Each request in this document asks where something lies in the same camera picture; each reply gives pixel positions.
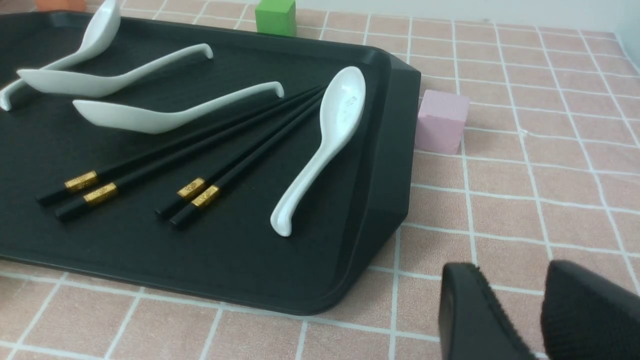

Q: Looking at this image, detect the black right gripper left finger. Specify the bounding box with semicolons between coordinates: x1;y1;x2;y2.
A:
438;263;536;360

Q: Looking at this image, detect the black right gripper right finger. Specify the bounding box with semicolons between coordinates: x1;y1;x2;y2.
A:
541;260;640;360

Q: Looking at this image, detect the black chopstick gold band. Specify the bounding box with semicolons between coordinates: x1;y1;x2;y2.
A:
155;87;326;228
54;94;311;223
169;94;322;230
35;86;322;207

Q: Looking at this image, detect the pink cube block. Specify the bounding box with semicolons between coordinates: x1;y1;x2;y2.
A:
414;89;471;155

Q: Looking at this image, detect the black plastic tray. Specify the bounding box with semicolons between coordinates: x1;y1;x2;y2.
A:
0;18;421;315

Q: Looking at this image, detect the white ceramic spoon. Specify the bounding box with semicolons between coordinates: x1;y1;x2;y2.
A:
17;43;214;98
270;66;366;237
1;0;121;111
71;81;285;135

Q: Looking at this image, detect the green cube block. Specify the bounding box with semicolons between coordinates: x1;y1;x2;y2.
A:
254;0;297;37

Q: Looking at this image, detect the orange cube block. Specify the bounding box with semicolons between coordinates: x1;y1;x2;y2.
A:
34;0;87;12

